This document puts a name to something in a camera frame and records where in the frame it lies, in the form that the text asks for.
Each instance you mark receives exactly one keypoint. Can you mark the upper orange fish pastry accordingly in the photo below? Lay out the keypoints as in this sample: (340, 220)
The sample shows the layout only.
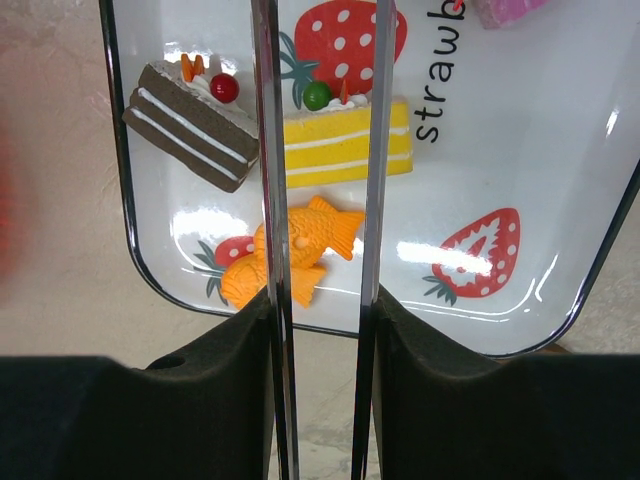
(319, 226)

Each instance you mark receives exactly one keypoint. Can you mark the white strawberry enamel tray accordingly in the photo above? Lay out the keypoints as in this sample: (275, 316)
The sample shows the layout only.
(523, 141)

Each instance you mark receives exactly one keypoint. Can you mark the pink striped cake slice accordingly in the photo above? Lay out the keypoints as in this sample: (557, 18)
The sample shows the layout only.
(496, 14)

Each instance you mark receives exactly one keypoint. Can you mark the chocolate cake slice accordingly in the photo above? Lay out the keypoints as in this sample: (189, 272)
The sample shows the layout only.
(190, 111)

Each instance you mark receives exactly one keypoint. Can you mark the lower orange fish pastry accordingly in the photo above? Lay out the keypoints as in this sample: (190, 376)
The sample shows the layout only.
(248, 275)

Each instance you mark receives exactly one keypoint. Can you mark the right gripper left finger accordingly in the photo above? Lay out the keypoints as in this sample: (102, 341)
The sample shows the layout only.
(204, 411)

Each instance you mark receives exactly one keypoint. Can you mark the metal serving tongs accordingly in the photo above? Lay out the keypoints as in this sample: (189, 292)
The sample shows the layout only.
(265, 29)

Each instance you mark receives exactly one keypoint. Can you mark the yellow cake slice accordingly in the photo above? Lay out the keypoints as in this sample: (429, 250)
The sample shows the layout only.
(330, 145)

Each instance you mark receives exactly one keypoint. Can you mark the orange fish pastry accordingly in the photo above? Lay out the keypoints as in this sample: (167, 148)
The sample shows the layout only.
(319, 226)
(248, 275)

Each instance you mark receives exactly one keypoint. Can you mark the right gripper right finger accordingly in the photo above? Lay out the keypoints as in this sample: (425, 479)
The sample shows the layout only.
(443, 411)

